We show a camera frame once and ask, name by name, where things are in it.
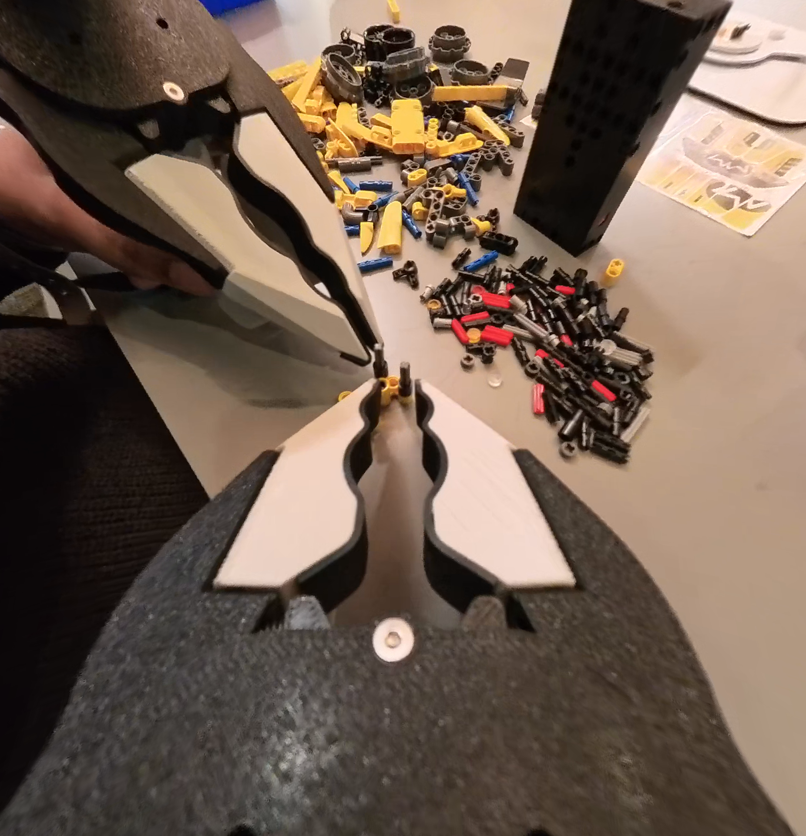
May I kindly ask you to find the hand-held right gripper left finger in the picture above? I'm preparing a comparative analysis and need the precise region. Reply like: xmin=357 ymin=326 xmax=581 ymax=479
xmin=212 ymin=379 xmax=383 ymax=610

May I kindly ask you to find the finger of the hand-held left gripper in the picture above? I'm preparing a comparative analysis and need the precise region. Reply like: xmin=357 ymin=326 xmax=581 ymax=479
xmin=228 ymin=106 xmax=384 ymax=358
xmin=124 ymin=152 xmax=371 ymax=374

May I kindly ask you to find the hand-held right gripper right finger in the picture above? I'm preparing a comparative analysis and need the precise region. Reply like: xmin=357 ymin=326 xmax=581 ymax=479
xmin=416 ymin=379 xmax=578 ymax=615

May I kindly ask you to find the yellow connector with pins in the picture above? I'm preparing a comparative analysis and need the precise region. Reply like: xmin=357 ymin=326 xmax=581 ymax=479
xmin=376 ymin=374 xmax=417 ymax=407

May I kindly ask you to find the person's left hand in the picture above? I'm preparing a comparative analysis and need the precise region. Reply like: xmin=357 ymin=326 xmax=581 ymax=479
xmin=0 ymin=134 xmax=216 ymax=295

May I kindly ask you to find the pile of yellow grey beams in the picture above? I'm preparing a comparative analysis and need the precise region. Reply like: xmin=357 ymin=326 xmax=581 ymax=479
xmin=269 ymin=55 xmax=531 ymax=272

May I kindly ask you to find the pile of black red pins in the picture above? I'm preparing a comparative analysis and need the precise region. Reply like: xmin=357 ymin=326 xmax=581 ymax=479
xmin=419 ymin=255 xmax=655 ymax=465

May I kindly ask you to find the pile of black tyres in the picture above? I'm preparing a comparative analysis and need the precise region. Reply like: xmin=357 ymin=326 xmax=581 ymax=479
xmin=321 ymin=23 xmax=502 ymax=105

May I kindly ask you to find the black knit sweater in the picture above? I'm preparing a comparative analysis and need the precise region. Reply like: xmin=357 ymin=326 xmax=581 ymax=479
xmin=0 ymin=313 xmax=211 ymax=817

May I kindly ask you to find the black perforated block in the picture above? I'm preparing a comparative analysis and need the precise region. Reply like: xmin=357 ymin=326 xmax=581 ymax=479
xmin=513 ymin=0 xmax=733 ymax=257

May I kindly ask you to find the printed instruction leaflet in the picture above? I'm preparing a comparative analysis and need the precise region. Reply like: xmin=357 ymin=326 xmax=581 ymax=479
xmin=638 ymin=108 xmax=806 ymax=237

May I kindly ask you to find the white plastic board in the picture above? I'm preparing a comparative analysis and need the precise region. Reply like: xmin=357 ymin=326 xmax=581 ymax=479
xmin=687 ymin=13 xmax=806 ymax=125

